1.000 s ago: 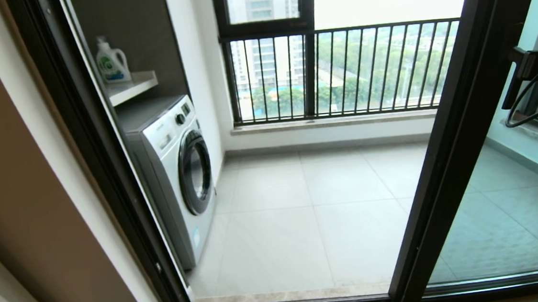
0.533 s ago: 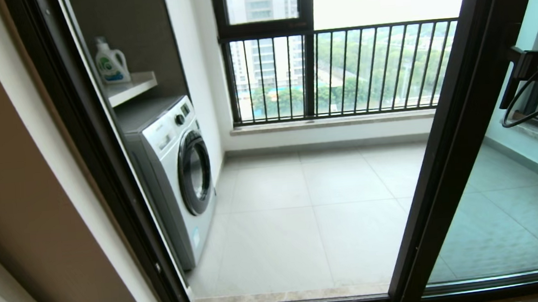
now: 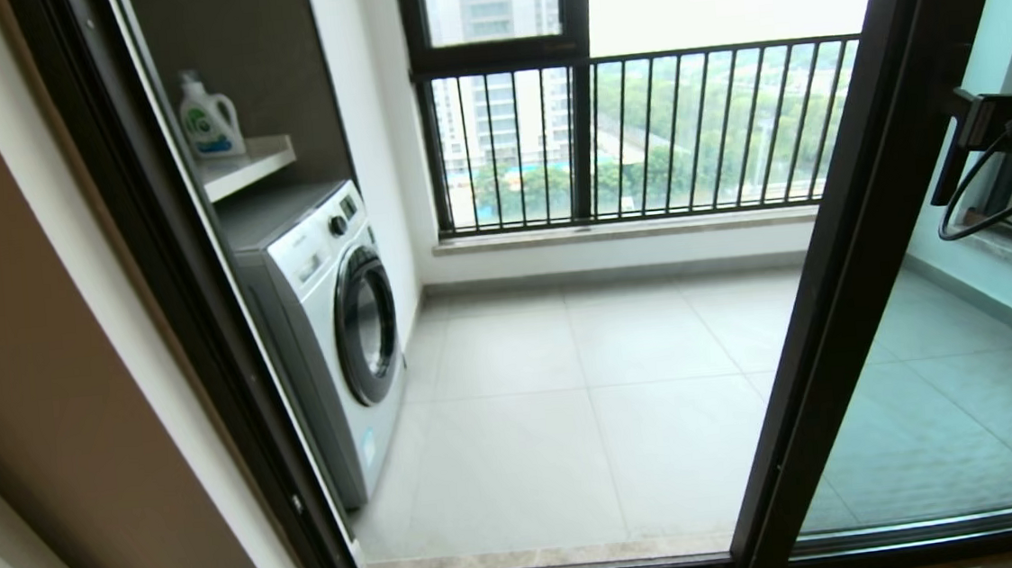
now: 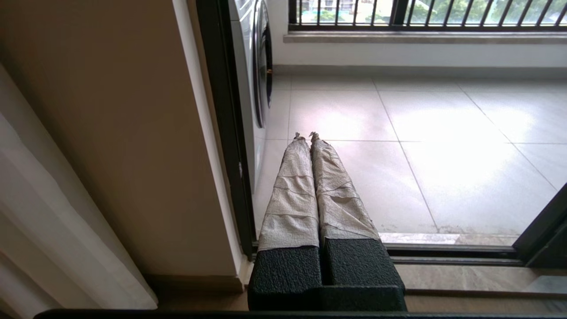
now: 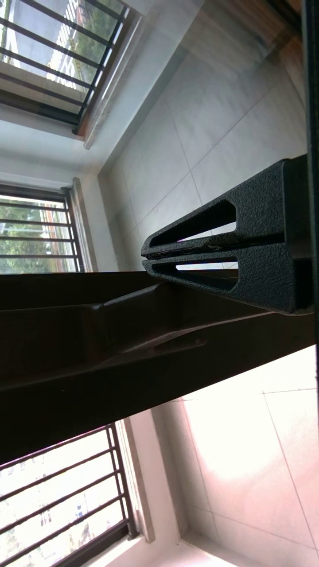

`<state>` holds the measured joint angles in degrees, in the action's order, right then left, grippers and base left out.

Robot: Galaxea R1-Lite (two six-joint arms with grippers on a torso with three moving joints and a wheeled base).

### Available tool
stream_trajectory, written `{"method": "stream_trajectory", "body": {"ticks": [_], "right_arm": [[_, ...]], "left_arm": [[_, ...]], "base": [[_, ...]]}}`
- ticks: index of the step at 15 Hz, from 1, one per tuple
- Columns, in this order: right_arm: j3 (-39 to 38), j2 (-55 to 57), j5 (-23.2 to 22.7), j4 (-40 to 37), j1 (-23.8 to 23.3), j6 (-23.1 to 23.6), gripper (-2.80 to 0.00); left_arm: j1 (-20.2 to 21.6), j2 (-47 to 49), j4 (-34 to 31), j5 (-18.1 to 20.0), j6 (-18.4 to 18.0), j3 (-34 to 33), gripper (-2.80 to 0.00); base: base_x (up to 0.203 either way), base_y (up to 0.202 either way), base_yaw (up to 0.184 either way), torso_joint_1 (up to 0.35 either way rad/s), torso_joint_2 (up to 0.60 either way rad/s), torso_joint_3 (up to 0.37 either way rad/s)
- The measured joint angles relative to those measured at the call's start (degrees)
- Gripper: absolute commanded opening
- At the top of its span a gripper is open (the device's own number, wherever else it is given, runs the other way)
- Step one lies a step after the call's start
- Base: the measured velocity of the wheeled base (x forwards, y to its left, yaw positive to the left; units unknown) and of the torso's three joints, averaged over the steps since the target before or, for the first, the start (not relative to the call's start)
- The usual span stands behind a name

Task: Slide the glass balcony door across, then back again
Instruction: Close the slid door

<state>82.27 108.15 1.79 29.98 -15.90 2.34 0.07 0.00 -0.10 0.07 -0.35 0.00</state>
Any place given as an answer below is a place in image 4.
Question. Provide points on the white curtain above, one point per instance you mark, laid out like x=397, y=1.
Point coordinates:
x=44, y=221

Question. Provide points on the white front-load washing machine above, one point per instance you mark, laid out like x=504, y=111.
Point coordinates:
x=243, y=66

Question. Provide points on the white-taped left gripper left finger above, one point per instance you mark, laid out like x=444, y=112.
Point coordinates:
x=292, y=208

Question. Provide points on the black metal balcony railing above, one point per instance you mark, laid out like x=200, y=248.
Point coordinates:
x=443, y=27

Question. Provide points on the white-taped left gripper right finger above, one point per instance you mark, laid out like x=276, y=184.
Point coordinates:
x=343, y=208

